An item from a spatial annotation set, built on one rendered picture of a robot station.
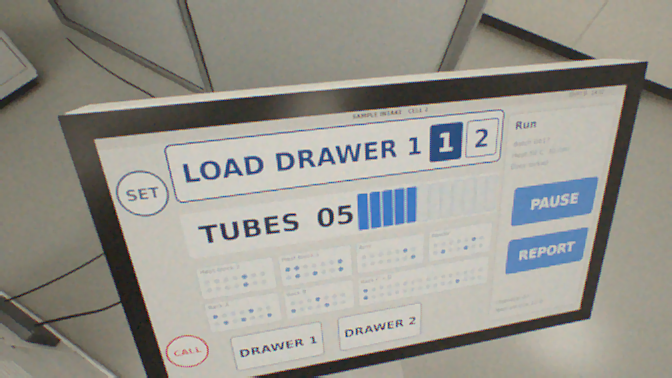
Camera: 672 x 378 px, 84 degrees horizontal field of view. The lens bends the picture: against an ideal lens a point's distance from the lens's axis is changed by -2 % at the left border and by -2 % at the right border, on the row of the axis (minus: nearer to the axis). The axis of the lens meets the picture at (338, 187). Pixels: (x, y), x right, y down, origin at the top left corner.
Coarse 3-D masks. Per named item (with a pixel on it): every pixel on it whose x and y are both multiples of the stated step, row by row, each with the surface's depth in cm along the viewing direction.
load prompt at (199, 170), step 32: (320, 128) 32; (352, 128) 32; (384, 128) 33; (416, 128) 33; (448, 128) 34; (480, 128) 35; (192, 160) 31; (224, 160) 31; (256, 160) 32; (288, 160) 32; (320, 160) 33; (352, 160) 33; (384, 160) 34; (416, 160) 34; (448, 160) 35; (480, 160) 36; (192, 192) 31; (224, 192) 32; (256, 192) 33
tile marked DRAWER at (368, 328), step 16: (416, 304) 40; (352, 320) 40; (368, 320) 40; (384, 320) 40; (400, 320) 41; (416, 320) 41; (352, 336) 40; (368, 336) 41; (384, 336) 41; (400, 336) 42; (416, 336) 42
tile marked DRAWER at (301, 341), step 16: (320, 320) 39; (240, 336) 38; (256, 336) 38; (272, 336) 38; (288, 336) 39; (304, 336) 39; (320, 336) 39; (240, 352) 38; (256, 352) 39; (272, 352) 39; (288, 352) 39; (304, 352) 40; (320, 352) 40; (240, 368) 39; (256, 368) 39
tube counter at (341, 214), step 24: (360, 192) 34; (384, 192) 35; (408, 192) 35; (432, 192) 36; (456, 192) 36; (480, 192) 37; (336, 216) 35; (360, 216) 35; (384, 216) 36; (408, 216) 36; (432, 216) 37; (456, 216) 37
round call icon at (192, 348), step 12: (180, 336) 36; (192, 336) 36; (204, 336) 37; (168, 348) 36; (180, 348) 37; (192, 348) 37; (204, 348) 37; (168, 360) 37; (180, 360) 37; (192, 360) 37; (204, 360) 38
